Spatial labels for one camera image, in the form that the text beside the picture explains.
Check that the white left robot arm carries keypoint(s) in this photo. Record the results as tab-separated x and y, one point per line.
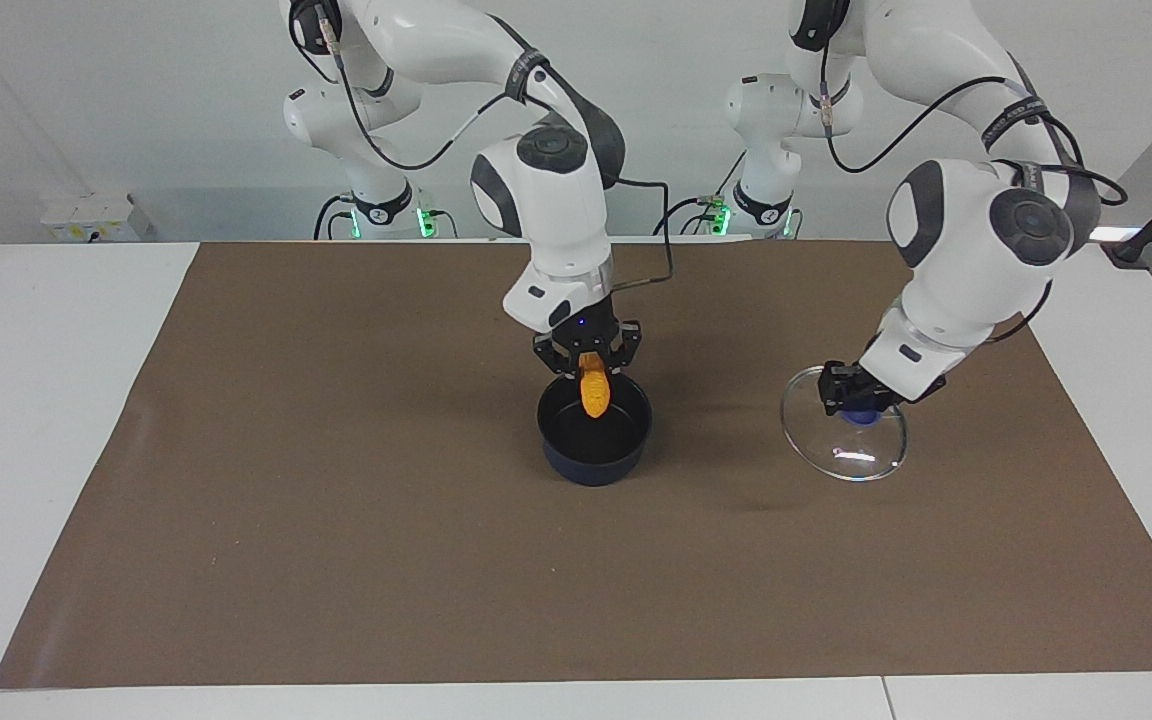
956	260

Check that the glass lid with blue knob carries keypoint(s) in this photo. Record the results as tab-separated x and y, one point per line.
841	445

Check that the white wall socket box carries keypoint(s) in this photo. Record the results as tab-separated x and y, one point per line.
96	220

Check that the orange corn cob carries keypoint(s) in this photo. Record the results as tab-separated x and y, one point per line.
595	392

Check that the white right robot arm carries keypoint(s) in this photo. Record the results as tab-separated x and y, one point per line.
546	200

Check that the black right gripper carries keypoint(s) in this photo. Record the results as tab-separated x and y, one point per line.
586	318

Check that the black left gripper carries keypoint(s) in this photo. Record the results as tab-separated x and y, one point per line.
876	385

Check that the brown table mat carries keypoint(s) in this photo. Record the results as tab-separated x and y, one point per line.
436	560

